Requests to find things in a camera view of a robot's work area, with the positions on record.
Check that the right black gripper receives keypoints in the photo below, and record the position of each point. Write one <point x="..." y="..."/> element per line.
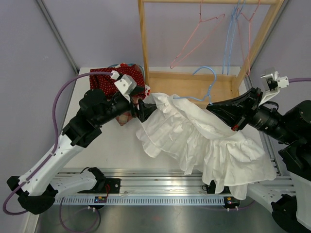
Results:
<point x="237" y="111"/>

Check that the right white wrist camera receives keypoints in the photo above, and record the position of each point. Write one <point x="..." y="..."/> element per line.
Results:
<point x="272" y="83"/>

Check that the dark red dotted garment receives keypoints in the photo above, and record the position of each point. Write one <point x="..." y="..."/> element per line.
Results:
<point x="106" y="83"/>

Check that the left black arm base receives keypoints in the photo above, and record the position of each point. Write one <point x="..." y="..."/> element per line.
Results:
<point x="110" y="185"/>

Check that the aluminium mounting rail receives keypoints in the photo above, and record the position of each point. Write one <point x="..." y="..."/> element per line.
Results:
<point x="169" y="182"/>

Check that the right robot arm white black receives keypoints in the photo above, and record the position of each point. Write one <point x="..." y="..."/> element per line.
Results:
<point x="293" y="129"/>

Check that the light blue hanger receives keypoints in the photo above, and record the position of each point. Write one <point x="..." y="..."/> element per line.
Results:
<point x="231" y="34"/>
<point x="208" y="94"/>
<point x="225" y="58"/>

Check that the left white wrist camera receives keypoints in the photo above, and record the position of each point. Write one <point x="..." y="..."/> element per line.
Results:
<point x="124" y="83"/>

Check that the teal plastic basin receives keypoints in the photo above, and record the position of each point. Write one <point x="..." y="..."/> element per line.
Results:
<point x="143" y="70"/>

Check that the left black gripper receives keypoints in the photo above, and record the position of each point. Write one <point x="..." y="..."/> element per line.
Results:
<point x="145" y="109"/>

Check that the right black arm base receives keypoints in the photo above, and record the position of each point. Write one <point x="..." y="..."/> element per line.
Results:
<point x="210" y="188"/>

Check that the wooden clothes rack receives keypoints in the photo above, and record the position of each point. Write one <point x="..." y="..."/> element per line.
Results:
<point x="165" y="26"/>

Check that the red plaid garment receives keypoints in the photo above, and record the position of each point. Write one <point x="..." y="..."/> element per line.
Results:
<point x="125" y="117"/>

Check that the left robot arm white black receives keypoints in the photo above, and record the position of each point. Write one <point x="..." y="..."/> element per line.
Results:
<point x="36" y="189"/>

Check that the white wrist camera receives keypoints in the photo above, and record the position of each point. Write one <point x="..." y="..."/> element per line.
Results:
<point x="124" y="83"/>
<point x="272" y="83"/>

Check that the white ruffled garment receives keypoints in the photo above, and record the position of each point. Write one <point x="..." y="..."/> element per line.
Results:
<point x="197" y="139"/>

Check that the white slotted cable duct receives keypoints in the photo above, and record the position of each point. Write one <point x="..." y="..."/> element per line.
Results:
<point x="143" y="200"/>

